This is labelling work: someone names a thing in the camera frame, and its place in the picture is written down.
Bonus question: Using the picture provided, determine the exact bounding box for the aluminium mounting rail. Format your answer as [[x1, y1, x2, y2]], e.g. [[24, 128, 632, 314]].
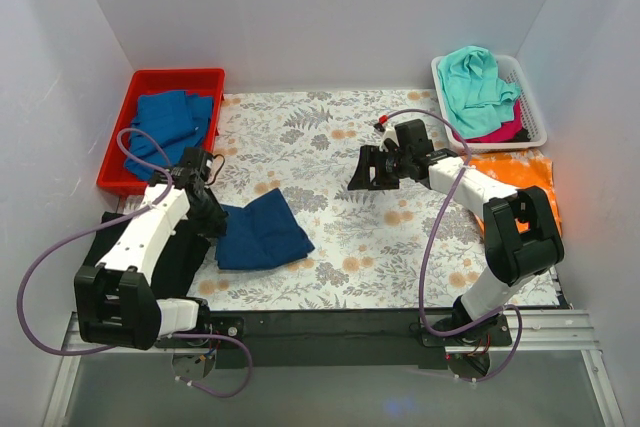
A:
[[45, 309, 623, 426]]

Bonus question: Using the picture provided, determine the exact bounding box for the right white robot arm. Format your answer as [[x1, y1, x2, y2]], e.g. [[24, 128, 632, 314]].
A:
[[347, 117, 564, 345]]

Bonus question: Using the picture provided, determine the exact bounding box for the dark blue t shirt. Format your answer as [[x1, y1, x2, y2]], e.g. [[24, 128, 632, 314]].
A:
[[215, 188, 315, 271]]

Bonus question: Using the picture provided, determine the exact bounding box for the blue shirt in red bin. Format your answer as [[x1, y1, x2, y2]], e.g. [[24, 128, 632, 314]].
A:
[[124, 90, 214, 168]]

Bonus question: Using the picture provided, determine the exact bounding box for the floral table mat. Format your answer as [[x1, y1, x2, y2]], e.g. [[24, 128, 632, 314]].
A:
[[189, 90, 486, 310]]

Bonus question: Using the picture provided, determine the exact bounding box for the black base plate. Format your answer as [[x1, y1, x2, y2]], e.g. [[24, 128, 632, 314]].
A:
[[154, 307, 514, 371]]

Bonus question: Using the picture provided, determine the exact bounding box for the red plastic bin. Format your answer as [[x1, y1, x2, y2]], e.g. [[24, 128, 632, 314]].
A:
[[96, 68, 225, 197]]

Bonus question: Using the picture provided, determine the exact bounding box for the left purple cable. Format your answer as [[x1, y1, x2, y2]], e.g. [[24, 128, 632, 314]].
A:
[[16, 127, 254, 398]]

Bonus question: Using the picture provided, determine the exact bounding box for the magenta shirt in basket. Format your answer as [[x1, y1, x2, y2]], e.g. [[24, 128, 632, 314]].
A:
[[468, 100, 523, 143]]

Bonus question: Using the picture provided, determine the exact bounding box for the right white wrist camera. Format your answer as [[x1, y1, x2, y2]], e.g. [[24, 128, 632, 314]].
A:
[[374, 115, 399, 152]]

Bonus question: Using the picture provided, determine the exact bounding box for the black folded shirt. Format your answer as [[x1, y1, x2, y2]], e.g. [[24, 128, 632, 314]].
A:
[[83, 220, 210, 299]]

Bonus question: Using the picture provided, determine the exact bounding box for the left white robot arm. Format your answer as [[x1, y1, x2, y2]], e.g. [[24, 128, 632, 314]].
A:
[[74, 148, 228, 350]]

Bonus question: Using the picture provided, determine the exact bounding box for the orange tie-dye folded shirt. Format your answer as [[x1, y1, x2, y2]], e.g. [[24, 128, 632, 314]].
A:
[[471, 149, 562, 233]]

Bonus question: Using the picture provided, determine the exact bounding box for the white plastic basket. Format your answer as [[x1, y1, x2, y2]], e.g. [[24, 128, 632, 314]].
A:
[[431, 54, 547, 154]]

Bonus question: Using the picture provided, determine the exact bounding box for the teal t shirt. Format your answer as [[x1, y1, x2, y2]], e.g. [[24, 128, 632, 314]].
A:
[[436, 46, 521, 140]]

